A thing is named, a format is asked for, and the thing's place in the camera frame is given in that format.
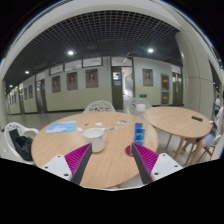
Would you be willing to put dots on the dark-framed open door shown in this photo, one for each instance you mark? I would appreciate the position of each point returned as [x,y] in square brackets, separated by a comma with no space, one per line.
[116,90]

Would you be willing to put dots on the white paper scrap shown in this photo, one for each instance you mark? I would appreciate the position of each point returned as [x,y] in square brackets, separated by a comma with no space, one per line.
[98,124]

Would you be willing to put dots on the black bag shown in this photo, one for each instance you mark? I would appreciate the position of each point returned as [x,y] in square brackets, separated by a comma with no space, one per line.
[22,146]

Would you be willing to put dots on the clear plastic wrapper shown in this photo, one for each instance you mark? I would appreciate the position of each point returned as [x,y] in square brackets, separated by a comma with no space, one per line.
[122,122]

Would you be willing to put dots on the flat round red coaster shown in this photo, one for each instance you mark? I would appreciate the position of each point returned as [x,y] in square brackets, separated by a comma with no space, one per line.
[128,150]

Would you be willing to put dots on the round wooden side table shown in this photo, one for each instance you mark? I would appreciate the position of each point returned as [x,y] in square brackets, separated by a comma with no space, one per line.
[176,121]

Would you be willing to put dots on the clear blue-labelled water bottle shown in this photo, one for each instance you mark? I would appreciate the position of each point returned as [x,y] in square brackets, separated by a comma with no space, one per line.
[140,130]

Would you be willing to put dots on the framed wall portraits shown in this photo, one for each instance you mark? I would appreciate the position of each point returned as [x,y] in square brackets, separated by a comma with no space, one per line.
[91,77]

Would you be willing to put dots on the black phone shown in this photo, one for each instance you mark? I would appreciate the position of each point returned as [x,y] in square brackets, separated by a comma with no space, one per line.
[197,118]

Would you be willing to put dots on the white lattice chair with bag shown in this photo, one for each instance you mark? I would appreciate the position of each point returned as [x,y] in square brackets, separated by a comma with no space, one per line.
[28,131]

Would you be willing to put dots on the white marbled mug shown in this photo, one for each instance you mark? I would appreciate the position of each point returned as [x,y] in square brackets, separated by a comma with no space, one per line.
[96,141]

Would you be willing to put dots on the person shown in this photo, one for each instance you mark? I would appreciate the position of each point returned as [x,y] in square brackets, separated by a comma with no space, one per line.
[218,125]
[218,103]

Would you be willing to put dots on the round ceiling lights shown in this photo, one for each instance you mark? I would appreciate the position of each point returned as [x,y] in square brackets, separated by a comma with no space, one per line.
[150,50]

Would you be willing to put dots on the white wooden-legged chair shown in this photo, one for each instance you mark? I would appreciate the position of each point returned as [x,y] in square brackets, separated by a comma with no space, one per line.
[213,146]

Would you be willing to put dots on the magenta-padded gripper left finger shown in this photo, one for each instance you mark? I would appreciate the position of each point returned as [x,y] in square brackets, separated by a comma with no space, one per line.
[59,166]

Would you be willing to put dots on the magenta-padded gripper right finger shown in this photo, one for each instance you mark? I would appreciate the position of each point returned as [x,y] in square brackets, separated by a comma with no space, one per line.
[163,165]

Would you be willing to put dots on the light blue booklet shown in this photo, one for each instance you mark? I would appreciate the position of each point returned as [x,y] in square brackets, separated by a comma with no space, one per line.
[61,127]

